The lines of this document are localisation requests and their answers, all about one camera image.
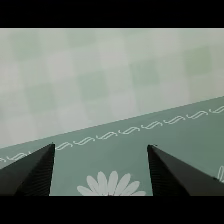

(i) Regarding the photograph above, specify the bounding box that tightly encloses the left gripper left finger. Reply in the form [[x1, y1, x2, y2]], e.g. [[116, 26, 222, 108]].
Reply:
[[0, 143, 56, 197]]

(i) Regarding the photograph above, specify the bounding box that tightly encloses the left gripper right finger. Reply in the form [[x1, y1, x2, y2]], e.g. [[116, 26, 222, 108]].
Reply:
[[146, 143, 224, 197]]

